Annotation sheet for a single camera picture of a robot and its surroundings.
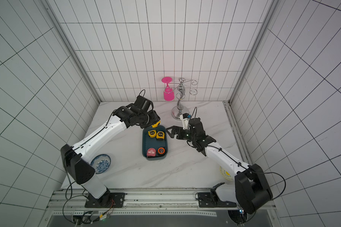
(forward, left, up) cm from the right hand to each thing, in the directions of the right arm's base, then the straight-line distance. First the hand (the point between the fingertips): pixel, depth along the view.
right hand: (166, 131), depth 80 cm
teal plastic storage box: (+2, +9, -18) cm, 20 cm away
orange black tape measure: (-5, +3, -15) cm, 16 cm away
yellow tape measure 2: (+6, +5, -15) cm, 17 cm away
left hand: (+3, +6, +4) cm, 8 cm away
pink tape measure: (-6, +10, -16) cm, 20 cm away
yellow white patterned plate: (-16, -36, -19) cm, 44 cm away
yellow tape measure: (+1, +6, +5) cm, 7 cm away
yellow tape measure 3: (+8, +11, -16) cm, 21 cm away
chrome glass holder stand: (+29, -6, -16) cm, 34 cm away
